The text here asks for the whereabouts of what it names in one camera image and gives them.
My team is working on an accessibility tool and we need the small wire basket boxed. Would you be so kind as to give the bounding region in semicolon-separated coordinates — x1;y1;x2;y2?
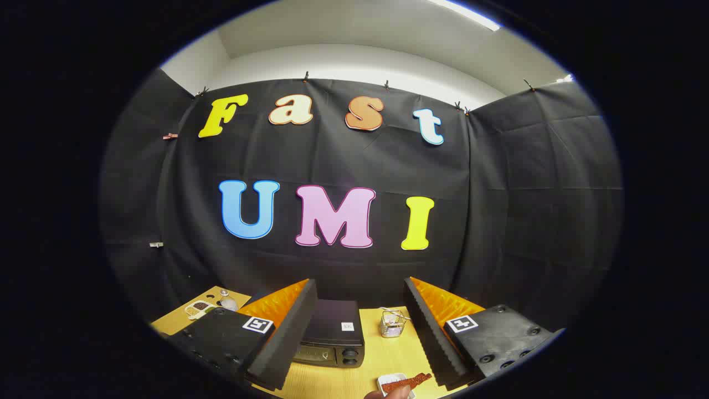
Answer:
379;308;412;339

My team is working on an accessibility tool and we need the white rectangular dish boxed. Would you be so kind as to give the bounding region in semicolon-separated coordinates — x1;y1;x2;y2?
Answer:
377;373;416;399

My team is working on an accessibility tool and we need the black backdrop cloth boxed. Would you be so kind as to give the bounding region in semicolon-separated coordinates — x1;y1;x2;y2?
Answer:
100;68;625;333

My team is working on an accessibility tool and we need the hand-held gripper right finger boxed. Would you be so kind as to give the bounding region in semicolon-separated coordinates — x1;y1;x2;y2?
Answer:
404;277;566;391

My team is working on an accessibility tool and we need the ceiling light strip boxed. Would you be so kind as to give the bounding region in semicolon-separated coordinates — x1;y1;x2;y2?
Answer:
429;0;502;32

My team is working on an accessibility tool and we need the reddish brown meat slice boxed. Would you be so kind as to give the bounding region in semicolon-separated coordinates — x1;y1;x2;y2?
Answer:
381;372;433;395

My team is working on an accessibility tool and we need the divided white snack tray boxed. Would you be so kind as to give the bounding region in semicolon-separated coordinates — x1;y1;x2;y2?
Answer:
184;300;218;320

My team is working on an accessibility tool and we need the black toaster oven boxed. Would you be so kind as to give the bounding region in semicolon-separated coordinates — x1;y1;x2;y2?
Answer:
292;299;366;369

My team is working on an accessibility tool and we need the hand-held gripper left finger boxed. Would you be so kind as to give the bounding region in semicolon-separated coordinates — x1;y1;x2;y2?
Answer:
166;278;318;392

